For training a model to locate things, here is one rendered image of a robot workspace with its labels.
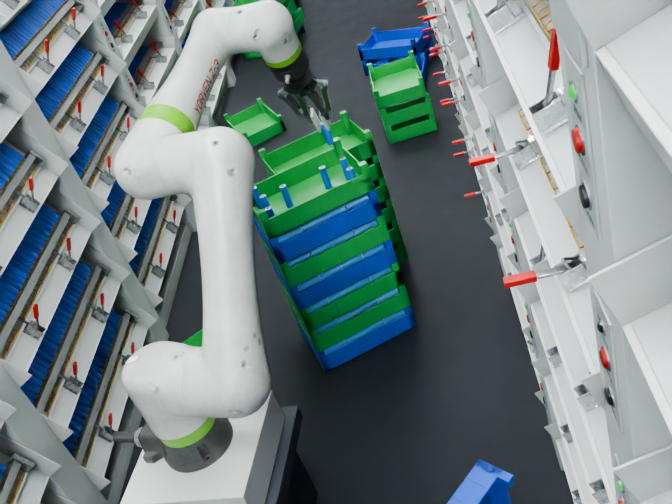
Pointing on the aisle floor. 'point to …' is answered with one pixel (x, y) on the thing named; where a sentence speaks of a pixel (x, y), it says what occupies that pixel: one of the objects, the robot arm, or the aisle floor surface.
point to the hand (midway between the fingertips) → (320, 119)
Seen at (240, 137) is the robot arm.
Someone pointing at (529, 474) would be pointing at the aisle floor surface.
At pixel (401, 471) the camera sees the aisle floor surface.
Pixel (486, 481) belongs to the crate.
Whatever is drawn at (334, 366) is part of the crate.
